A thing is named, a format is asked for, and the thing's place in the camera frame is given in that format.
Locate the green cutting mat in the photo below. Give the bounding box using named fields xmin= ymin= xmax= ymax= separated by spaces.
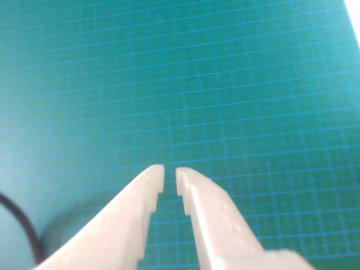
xmin=0 ymin=0 xmax=360 ymax=270

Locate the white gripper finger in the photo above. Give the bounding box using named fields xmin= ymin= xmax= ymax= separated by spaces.
xmin=33 ymin=164 xmax=165 ymax=270
xmin=175 ymin=167 xmax=267 ymax=270

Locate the white rectangular bin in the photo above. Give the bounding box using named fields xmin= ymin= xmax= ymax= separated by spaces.
xmin=343 ymin=0 xmax=360 ymax=50

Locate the black camera cable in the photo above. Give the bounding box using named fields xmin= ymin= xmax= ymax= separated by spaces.
xmin=0 ymin=192 xmax=46 ymax=267

